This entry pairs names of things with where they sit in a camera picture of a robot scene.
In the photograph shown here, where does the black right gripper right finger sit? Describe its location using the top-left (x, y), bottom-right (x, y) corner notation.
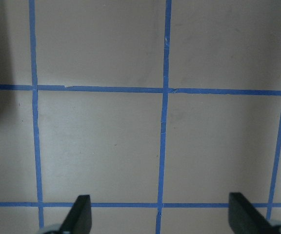
top-left (228, 193), bottom-right (275, 234)

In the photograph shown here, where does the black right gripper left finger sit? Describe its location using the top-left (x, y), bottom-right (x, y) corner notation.
top-left (58, 195), bottom-right (92, 234)

